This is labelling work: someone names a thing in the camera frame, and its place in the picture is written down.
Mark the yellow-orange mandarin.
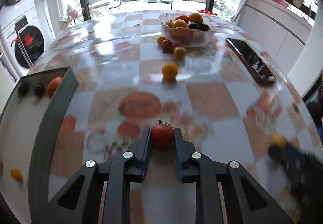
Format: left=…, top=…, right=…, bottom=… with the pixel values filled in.
left=269, top=133, right=286, bottom=147

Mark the yellow-green kiwi fruit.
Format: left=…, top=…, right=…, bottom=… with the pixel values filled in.
left=10, top=168, right=24, bottom=183

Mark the red tomato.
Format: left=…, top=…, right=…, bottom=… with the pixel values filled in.
left=151, top=120, right=175, bottom=148

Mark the dark plum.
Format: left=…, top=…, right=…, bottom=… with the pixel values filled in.
left=34, top=83, right=46, bottom=98
left=18, top=83, right=29, bottom=97

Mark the large orange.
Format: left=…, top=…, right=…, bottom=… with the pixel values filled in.
left=46, top=77, right=62, bottom=98

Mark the small orange mandarin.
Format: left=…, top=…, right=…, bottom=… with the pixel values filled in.
left=161, top=62, right=178, bottom=81

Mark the green grey tray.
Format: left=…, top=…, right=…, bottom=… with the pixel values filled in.
left=1, top=67, right=78, bottom=223

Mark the black smartphone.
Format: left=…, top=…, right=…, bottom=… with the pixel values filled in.
left=225, top=38, right=276, bottom=86

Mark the white cabinet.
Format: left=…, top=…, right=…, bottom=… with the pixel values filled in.
left=237, top=0, right=312, bottom=75

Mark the small yellow fruit near bowl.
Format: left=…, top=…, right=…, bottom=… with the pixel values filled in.
left=174, top=46, right=187, bottom=61

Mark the washing machine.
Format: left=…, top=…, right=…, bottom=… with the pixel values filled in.
left=1, top=0, right=54, bottom=79

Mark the red fruit near bowl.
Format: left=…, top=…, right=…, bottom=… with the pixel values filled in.
left=161, top=40, right=174, bottom=51

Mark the glass fruit bowl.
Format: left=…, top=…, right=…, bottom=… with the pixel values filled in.
left=159, top=13, right=221, bottom=48

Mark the mandarin beside bowl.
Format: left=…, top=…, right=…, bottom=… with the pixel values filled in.
left=157, top=36, right=166, bottom=47

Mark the red plastic bucket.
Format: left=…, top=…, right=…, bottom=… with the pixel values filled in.
left=198, top=9, right=219, bottom=16

